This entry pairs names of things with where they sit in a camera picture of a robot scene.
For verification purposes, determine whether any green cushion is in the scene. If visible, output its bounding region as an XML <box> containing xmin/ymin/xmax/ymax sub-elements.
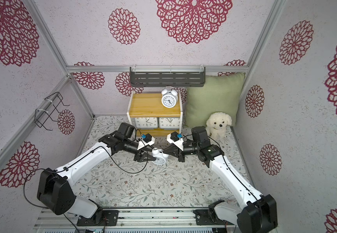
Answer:
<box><xmin>185</xmin><ymin>72</ymin><xmax>245</xmax><ymax>128</ymax></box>

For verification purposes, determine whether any black wire wall rack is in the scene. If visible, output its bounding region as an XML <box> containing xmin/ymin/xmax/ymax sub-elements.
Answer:
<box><xmin>34</xmin><ymin>92</ymin><xmax>69</xmax><ymax>131</ymax></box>

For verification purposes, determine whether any grey metal wall shelf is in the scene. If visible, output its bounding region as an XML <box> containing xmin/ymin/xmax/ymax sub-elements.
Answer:
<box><xmin>130</xmin><ymin>67</ymin><xmax>206</xmax><ymax>87</ymax></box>

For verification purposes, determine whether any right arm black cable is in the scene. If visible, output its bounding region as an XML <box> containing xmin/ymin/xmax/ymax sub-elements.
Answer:
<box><xmin>209</xmin><ymin>136</ymin><xmax>259</xmax><ymax>202</ymax></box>

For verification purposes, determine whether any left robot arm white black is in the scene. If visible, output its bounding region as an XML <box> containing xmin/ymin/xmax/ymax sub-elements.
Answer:
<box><xmin>37</xmin><ymin>123</ymin><xmax>155</xmax><ymax>226</ymax></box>

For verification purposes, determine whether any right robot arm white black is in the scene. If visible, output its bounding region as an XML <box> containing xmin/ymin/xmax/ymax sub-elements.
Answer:
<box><xmin>163</xmin><ymin>126</ymin><xmax>278</xmax><ymax>233</ymax></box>

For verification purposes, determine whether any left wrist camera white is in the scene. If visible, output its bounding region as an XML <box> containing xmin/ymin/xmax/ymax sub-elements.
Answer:
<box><xmin>137</xmin><ymin>134</ymin><xmax>155</xmax><ymax>151</ymax></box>

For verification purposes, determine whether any yellow wooden two-tier shelf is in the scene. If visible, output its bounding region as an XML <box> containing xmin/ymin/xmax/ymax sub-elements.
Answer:
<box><xmin>127</xmin><ymin>92</ymin><xmax>183</xmax><ymax>136</ymax></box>

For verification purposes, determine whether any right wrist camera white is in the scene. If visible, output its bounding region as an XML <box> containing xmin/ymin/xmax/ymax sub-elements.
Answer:
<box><xmin>167</xmin><ymin>132</ymin><xmax>184</xmax><ymax>151</ymax></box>

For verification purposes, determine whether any white plush dog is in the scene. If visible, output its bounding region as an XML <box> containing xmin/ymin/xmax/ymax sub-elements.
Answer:
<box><xmin>205</xmin><ymin>112</ymin><xmax>232</xmax><ymax>140</ymax></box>

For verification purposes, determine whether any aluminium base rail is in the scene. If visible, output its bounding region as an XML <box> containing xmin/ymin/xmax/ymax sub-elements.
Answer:
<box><xmin>31</xmin><ymin>207</ymin><xmax>240</xmax><ymax>233</ymax></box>

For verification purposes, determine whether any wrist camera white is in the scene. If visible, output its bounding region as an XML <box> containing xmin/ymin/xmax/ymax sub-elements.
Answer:
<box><xmin>137</xmin><ymin>134</ymin><xmax>155</xmax><ymax>151</ymax></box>
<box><xmin>167</xmin><ymin>132</ymin><xmax>184</xmax><ymax>151</ymax></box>

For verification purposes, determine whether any grey square alarm clock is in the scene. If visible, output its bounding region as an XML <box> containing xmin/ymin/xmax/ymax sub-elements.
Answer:
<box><xmin>158</xmin><ymin>117</ymin><xmax>180</xmax><ymax>130</ymax></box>
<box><xmin>134</xmin><ymin>117</ymin><xmax>159</xmax><ymax>129</ymax></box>

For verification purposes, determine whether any white twin-bell alarm clock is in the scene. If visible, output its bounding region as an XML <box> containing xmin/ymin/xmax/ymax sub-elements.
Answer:
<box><xmin>152</xmin><ymin>148</ymin><xmax>169</xmax><ymax>165</ymax></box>
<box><xmin>161</xmin><ymin>86</ymin><xmax>178</xmax><ymax>108</ymax></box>

